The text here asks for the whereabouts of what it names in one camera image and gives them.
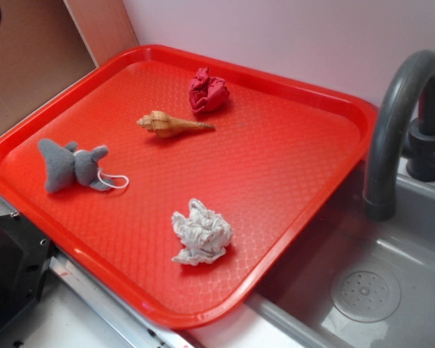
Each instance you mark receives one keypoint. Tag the grey toy sink basin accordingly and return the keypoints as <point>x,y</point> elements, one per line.
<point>346,281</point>

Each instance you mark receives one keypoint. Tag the crumpled red paper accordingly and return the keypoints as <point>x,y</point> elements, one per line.
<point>207,93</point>

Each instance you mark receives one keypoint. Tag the brown spiral seashell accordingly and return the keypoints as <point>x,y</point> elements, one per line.
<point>165,126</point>

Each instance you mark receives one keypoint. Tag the grey toy faucet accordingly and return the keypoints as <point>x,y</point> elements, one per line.
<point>405,128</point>

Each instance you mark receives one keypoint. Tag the grey plush elephant toy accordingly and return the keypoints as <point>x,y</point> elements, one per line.
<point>66,165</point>

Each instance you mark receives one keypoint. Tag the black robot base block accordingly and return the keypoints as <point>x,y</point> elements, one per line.
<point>25,252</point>

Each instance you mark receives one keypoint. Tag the brown cardboard panel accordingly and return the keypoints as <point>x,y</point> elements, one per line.
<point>46,46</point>

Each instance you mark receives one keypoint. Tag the red plastic tray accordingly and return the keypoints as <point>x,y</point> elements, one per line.
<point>280,149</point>

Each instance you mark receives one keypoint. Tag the crumpled white paper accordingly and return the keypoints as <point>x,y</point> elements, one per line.
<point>204,234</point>

